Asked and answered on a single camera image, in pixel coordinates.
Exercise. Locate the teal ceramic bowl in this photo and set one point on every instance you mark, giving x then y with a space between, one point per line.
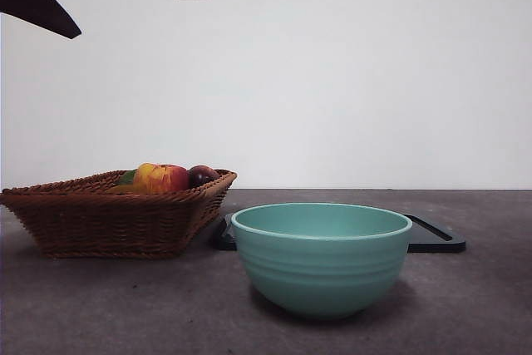
324 272

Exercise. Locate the green avocado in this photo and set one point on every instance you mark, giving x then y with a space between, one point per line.
126 179

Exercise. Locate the red yellow apple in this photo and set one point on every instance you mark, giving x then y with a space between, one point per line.
162 178

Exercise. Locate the dark red plum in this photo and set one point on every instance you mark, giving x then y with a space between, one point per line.
202 175

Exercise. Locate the brown wicker basket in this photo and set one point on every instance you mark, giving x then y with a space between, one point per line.
104 226

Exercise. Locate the black rectangular tray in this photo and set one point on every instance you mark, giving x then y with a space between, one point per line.
432 243

